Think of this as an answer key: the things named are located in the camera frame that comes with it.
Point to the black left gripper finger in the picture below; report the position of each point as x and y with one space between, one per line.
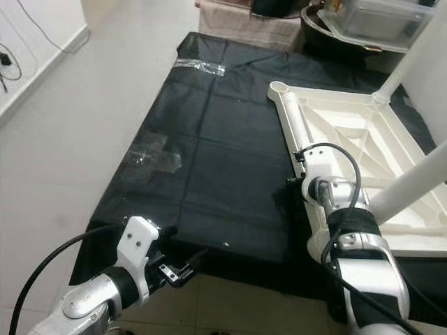
184 270

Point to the white children table top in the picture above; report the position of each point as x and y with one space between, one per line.
363 118

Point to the black tablecloth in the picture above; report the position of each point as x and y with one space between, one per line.
216 174

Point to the crumpled clear tape piece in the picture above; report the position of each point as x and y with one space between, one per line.
154 157

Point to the clear tape strip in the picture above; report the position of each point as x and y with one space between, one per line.
199 67

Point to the black round basin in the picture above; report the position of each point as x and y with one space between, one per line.
311 31

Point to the beige patterned bench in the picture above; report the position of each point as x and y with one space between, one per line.
244 28

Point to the black power adapter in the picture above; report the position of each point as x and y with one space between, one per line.
7 59

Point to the black plastic bag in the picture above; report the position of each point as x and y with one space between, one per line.
279 7

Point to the clear plastic storage bin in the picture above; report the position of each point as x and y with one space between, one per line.
377 21

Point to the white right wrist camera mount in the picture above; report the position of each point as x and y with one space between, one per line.
318 167

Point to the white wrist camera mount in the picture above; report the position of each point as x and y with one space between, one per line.
138 241
318 167

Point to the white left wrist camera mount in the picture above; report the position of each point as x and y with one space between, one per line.
138 241

